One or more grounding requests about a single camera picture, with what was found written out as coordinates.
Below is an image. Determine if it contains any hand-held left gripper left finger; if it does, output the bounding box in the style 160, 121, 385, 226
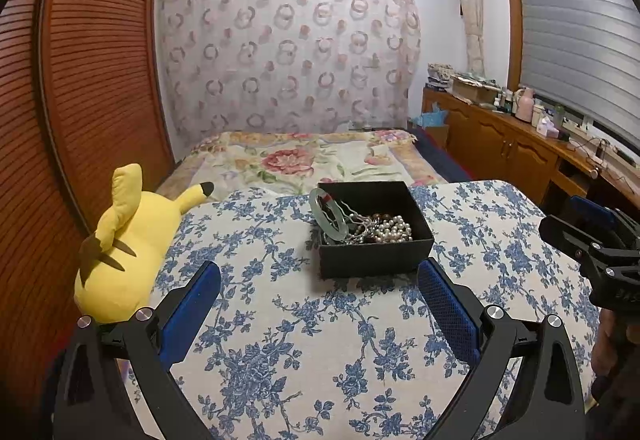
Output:
50, 261, 222, 440

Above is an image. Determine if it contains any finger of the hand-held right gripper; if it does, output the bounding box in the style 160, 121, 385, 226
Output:
538, 215, 602, 254
569, 195, 619, 229

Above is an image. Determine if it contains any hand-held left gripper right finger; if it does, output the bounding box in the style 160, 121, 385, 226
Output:
417, 259, 587, 440

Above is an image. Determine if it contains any black jewelry box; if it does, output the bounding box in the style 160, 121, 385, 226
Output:
310, 181, 435, 280

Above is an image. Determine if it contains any white pearl necklace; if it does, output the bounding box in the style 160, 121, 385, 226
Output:
369, 214, 414, 243

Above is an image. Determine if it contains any brown wooden bead bracelet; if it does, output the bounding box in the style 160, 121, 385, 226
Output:
345, 226, 381, 245

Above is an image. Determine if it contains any silver bangle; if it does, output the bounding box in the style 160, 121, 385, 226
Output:
336, 200, 382, 234

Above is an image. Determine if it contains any pale jade bangle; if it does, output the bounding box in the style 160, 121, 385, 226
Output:
309, 188, 347, 242

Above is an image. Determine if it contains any person's right forearm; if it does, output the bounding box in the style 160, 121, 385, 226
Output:
587, 360, 640, 440

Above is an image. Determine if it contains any person's right hand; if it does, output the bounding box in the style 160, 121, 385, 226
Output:
591, 307, 632, 378

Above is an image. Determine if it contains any yellow plush toy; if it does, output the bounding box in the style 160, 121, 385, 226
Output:
73, 163, 215, 324

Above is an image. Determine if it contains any wooden sideboard cabinet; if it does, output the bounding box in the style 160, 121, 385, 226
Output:
422, 86, 640, 217

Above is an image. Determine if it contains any blue floral tablecloth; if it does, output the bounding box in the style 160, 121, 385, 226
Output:
120, 179, 602, 440

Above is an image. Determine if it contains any pink kettle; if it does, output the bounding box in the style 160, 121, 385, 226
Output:
514, 87, 535, 123

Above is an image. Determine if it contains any dark blue bed sheet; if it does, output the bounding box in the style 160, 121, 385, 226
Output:
411, 127, 472, 184

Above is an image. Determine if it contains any cardboard box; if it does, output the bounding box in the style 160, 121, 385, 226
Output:
451, 74, 497, 104

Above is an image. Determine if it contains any blue plastic bag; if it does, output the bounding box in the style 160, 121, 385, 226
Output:
409, 102, 449, 130

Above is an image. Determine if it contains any pink floral bed blanket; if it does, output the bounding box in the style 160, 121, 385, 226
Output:
154, 129, 449, 199

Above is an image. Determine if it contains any grey window blind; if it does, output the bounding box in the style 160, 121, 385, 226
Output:
514, 0, 640, 147

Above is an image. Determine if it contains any stack of papers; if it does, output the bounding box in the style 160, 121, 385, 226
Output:
426, 63, 455, 94

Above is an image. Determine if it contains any wooden louvered wardrobe door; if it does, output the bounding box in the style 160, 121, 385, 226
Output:
0, 0, 177, 373

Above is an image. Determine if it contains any beige lace curtain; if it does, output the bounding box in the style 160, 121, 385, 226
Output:
449, 0, 487, 77

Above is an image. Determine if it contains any wooden window frame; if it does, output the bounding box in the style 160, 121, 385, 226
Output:
501, 0, 640, 171

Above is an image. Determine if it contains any pink ring-patterned curtain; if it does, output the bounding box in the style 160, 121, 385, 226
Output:
154, 0, 422, 157

